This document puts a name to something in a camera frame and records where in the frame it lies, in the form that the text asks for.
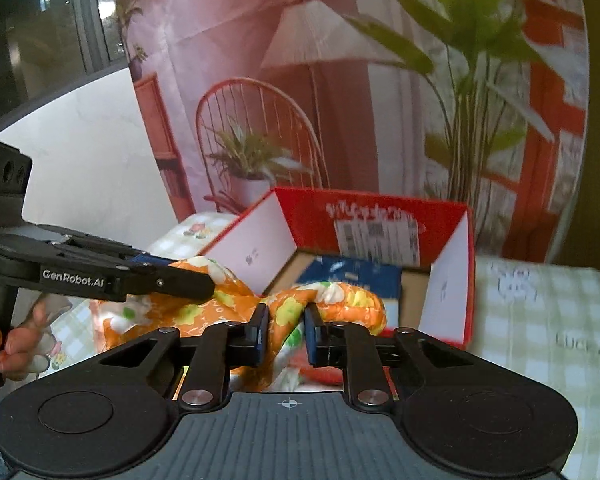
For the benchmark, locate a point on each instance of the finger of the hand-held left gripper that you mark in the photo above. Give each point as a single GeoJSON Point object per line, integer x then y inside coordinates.
{"type": "Point", "coordinates": [180, 282]}
{"type": "Point", "coordinates": [152, 260]}

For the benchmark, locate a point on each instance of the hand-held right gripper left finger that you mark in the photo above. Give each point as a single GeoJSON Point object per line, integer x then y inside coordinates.
{"type": "Point", "coordinates": [260, 336]}

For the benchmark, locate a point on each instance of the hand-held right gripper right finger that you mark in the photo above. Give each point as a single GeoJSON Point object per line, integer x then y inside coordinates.
{"type": "Point", "coordinates": [312, 340]}

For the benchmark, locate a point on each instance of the orange floral cloth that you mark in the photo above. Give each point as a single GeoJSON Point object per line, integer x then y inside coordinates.
{"type": "Point", "coordinates": [345, 305]}

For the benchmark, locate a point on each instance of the red strawberry cardboard box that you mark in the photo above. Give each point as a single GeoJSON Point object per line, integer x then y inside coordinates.
{"type": "Point", "coordinates": [310, 217]}

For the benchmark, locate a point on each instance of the person's left hand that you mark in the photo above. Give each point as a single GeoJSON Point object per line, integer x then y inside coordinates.
{"type": "Point", "coordinates": [22, 345]}

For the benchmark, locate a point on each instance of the blue packet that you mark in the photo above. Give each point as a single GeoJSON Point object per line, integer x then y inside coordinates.
{"type": "Point", "coordinates": [350, 276]}

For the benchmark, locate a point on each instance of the dark window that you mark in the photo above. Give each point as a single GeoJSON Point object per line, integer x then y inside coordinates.
{"type": "Point", "coordinates": [30, 35]}

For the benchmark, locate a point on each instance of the printed pink room backdrop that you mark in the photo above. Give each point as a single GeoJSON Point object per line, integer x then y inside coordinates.
{"type": "Point", "coordinates": [230, 35]}

